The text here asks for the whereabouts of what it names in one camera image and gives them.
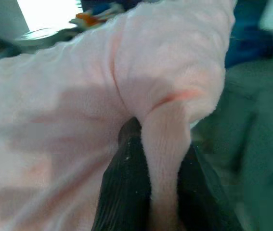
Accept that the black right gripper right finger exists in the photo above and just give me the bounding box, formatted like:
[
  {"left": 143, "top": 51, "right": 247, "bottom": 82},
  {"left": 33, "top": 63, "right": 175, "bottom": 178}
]
[{"left": 174, "top": 144, "right": 244, "bottom": 231}]

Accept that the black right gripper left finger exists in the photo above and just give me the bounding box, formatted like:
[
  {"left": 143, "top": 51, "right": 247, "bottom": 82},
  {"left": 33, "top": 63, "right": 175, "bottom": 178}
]
[{"left": 91, "top": 117, "right": 156, "bottom": 231}]

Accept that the pink fluffy pillow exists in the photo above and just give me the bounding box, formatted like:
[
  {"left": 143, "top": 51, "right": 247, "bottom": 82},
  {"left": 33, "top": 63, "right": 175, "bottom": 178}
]
[{"left": 0, "top": 0, "right": 235, "bottom": 231}]

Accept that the dark green leather sofa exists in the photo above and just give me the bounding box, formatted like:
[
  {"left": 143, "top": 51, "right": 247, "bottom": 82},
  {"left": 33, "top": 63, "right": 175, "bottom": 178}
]
[{"left": 189, "top": 59, "right": 273, "bottom": 231}]

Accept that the colourful clothes pile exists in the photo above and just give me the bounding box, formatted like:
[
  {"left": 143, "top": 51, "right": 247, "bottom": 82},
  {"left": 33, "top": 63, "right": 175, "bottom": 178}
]
[{"left": 68, "top": 2, "right": 127, "bottom": 27}]

